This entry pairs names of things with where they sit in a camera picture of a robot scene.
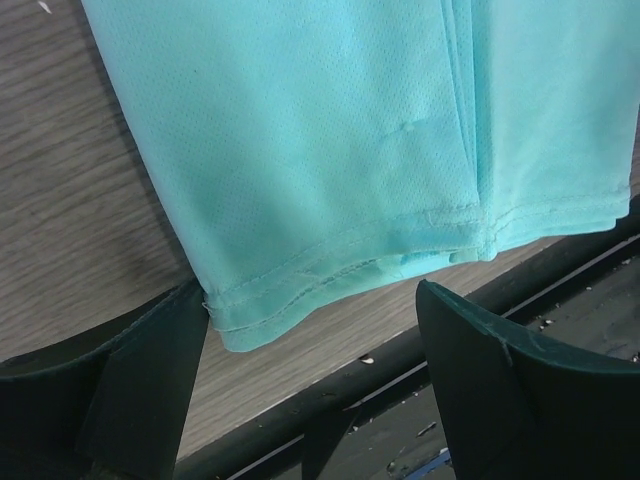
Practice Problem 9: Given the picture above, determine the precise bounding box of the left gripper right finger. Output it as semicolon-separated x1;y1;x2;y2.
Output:
416;281;639;479

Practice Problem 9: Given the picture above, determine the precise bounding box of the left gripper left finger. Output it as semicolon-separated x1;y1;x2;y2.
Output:
1;282;207;479

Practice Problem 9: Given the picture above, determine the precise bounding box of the teal t shirt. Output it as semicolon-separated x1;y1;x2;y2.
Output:
83;1;639;352

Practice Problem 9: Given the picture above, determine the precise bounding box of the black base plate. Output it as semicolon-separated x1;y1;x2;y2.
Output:
177;208;639;479

